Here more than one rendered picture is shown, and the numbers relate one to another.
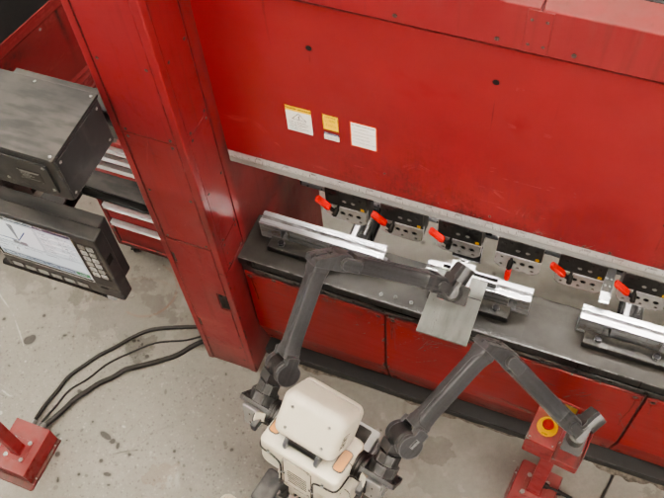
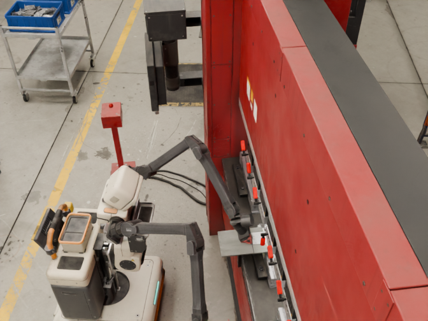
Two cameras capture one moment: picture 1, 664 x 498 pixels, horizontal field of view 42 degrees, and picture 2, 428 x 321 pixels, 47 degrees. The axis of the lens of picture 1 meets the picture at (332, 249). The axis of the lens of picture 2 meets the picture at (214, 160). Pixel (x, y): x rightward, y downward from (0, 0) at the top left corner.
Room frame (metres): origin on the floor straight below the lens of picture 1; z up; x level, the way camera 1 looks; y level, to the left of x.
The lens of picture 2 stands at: (0.32, -1.76, 3.24)
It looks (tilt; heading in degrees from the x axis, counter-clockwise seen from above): 43 degrees down; 57
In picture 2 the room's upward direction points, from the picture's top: straight up
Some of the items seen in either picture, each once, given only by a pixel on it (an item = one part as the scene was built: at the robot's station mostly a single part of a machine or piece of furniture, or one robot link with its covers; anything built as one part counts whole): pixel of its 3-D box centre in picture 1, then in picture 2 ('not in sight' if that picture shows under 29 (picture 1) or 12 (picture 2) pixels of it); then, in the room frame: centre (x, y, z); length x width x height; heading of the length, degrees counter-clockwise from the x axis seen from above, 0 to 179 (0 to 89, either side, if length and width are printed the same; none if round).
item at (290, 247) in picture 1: (305, 253); (240, 179); (1.76, 0.10, 0.89); 0.30 x 0.05 x 0.03; 63
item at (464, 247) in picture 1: (462, 230); (269, 205); (1.55, -0.44, 1.26); 0.15 x 0.09 x 0.17; 63
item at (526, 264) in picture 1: (522, 247); (277, 234); (1.46, -0.62, 1.26); 0.15 x 0.09 x 0.17; 63
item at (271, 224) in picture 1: (323, 240); (249, 181); (1.79, 0.03, 0.92); 0.50 x 0.06 x 0.10; 63
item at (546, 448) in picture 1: (559, 433); not in sight; (1.00, -0.72, 0.75); 0.20 x 0.16 x 0.18; 56
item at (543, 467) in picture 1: (544, 466); not in sight; (1.00, -0.72, 0.39); 0.05 x 0.05 x 0.54; 56
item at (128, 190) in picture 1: (98, 206); (197, 89); (1.88, 0.82, 1.18); 0.40 x 0.24 x 0.07; 63
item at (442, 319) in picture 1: (452, 306); (242, 241); (1.41, -0.40, 1.00); 0.26 x 0.18 x 0.01; 153
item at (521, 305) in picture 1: (477, 287); (268, 254); (1.52, -0.51, 0.92); 0.39 x 0.06 x 0.10; 63
